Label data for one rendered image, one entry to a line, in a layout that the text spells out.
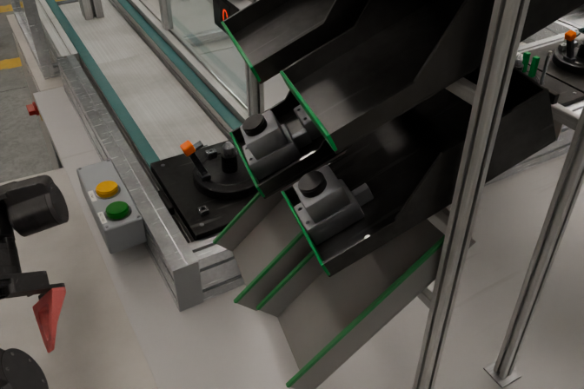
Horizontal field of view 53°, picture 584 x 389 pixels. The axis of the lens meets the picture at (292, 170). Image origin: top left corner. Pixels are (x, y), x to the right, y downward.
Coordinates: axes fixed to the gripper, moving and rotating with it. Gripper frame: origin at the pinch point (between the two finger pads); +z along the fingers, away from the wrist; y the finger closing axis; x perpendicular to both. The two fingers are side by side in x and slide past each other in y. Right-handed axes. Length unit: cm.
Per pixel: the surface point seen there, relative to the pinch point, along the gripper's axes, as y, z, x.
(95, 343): 18.0, -1.8, 13.6
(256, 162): 20.5, -10.4, -31.1
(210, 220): 35.1, -15.1, -2.6
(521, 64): 107, -34, -41
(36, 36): 38, -93, 46
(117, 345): 20.4, -0.3, 11.1
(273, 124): 20.7, -13.1, -35.6
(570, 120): 39, 0, -61
